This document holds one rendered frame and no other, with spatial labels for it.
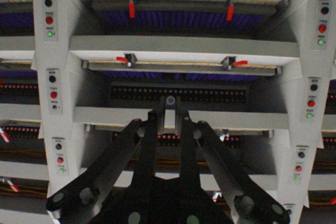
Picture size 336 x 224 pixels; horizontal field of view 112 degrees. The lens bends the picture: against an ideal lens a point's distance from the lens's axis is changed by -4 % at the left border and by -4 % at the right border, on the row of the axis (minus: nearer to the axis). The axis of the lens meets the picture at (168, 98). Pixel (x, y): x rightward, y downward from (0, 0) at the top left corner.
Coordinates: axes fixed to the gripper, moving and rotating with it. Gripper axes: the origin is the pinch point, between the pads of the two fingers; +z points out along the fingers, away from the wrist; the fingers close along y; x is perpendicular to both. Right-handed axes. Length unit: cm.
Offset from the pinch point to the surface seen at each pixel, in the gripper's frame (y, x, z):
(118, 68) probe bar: -15.7, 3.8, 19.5
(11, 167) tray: -51, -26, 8
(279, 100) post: 33.2, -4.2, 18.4
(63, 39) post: -28.5, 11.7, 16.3
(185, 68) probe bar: 4.0, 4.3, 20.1
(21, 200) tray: -64, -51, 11
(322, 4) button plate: 37.5, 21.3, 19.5
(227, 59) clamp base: 14.3, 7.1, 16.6
